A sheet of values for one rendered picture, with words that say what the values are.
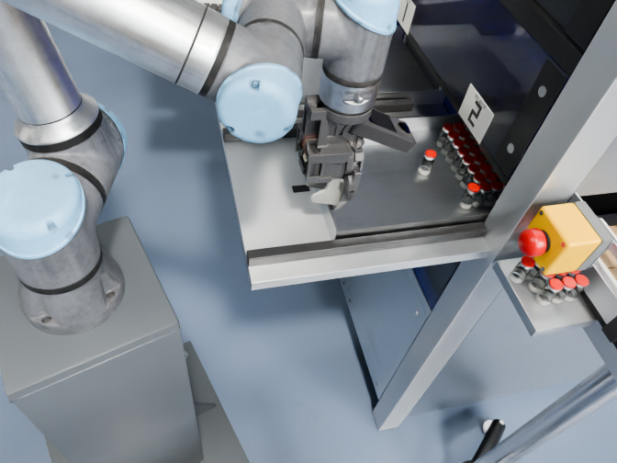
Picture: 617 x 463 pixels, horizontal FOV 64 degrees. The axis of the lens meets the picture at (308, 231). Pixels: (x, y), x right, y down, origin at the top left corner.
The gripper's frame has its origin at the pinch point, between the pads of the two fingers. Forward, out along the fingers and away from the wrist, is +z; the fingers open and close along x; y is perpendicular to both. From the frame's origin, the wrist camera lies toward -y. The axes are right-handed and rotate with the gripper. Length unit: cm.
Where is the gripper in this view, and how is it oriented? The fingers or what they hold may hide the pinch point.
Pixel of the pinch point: (337, 201)
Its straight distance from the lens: 81.1
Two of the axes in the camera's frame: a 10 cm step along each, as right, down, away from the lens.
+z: -1.1, 6.3, 7.7
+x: 2.3, 7.7, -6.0
